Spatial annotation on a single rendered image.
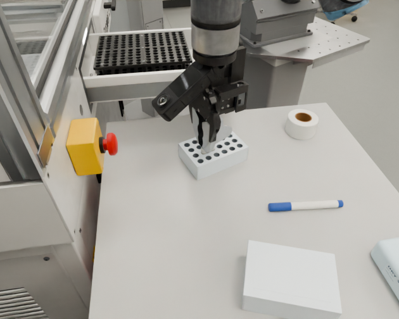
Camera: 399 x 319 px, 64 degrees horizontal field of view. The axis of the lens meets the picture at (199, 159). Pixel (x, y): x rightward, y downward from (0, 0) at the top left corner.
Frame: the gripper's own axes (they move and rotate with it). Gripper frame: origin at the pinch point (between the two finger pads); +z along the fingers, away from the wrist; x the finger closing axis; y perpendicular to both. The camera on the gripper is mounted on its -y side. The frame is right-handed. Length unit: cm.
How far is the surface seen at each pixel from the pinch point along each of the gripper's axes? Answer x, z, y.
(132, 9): 123, 13, 30
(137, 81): 19.7, -6.5, -5.2
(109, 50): 33.4, -8.6, -6.7
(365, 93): 73, 82, 179
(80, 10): 36.7, -17.5, -10.6
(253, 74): 48, 20, 51
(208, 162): -3.1, 1.6, -0.4
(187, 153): 1.3, 1.6, -2.9
